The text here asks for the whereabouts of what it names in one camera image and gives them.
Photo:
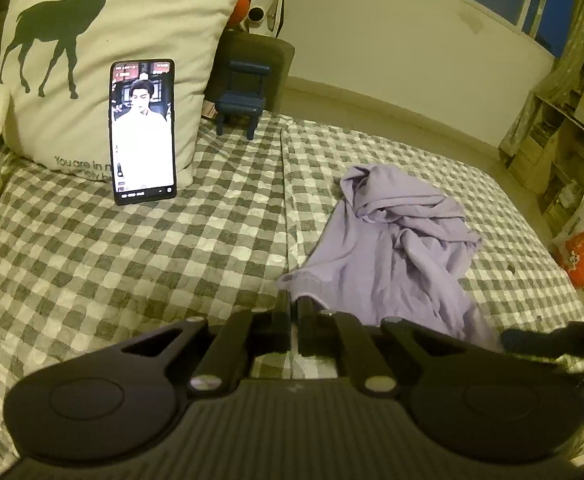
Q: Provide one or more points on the olive padded headboard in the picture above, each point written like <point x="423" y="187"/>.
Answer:
<point x="262" y="57"/>

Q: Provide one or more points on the cream pillow with deer print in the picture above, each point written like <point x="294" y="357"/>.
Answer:
<point x="122" y="20"/>

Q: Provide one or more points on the purple garment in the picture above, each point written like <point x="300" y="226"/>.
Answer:
<point x="396" y="260"/>

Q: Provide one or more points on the wooden shelf unit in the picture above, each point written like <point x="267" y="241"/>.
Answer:
<point x="561" y="135"/>

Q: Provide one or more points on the white hair dryer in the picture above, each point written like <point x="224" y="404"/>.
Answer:
<point x="264" y="7"/>

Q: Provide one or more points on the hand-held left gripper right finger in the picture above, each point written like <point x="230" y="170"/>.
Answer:
<point x="306" y="330"/>

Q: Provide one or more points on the black smartphone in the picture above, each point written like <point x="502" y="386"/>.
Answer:
<point x="143" y="135"/>

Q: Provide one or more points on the small blue chair phone stand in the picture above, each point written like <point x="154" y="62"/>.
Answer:
<point x="239" y="95"/>

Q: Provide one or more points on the orange round object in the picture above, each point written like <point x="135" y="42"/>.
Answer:
<point x="239" y="10"/>

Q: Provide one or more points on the grey white checkered bed sheet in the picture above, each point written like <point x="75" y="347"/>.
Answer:
<point x="122" y="270"/>

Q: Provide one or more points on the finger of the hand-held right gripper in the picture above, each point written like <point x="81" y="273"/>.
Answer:
<point x="546" y="342"/>

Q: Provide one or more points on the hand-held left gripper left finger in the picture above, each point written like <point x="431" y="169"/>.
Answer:
<point x="286" y="327"/>

